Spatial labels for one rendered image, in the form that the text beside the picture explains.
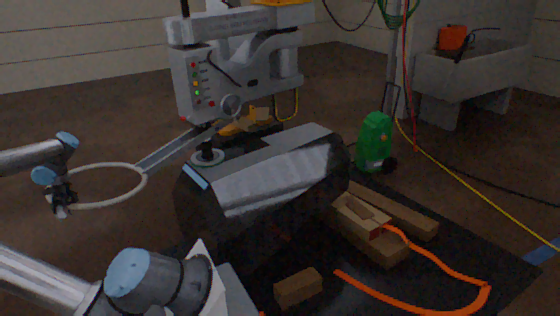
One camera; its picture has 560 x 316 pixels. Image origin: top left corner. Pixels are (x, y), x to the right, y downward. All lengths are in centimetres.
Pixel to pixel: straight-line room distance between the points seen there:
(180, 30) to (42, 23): 607
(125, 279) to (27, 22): 708
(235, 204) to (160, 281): 104
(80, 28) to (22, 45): 96
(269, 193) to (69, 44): 630
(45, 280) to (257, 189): 130
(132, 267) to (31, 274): 29
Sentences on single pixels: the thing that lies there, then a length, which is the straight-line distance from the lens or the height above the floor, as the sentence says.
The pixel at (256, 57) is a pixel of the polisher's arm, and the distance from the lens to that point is 236.
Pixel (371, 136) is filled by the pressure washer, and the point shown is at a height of 41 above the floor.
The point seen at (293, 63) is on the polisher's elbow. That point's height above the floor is 136.
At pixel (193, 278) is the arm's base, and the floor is 107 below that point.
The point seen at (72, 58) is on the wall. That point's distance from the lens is 815.
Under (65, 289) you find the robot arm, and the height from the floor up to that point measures 113.
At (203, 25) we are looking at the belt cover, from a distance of 214.
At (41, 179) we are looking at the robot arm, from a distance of 186.
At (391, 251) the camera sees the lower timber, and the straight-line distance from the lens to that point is 283.
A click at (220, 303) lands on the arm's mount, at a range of 132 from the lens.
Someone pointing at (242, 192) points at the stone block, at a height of 76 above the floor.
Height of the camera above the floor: 200
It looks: 28 degrees down
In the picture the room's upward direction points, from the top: 3 degrees counter-clockwise
